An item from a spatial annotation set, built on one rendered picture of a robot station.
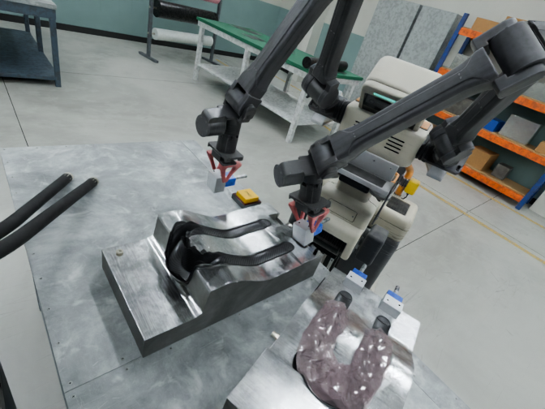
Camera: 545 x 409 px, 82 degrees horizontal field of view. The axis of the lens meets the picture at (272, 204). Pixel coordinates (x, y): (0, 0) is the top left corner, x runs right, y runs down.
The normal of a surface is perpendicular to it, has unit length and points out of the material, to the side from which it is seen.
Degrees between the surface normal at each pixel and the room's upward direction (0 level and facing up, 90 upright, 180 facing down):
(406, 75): 42
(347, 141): 73
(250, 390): 0
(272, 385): 0
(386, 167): 90
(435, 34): 90
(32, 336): 0
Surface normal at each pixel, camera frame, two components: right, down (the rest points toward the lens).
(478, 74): -0.61, -0.05
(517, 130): -0.73, 0.18
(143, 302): 0.27, -0.80
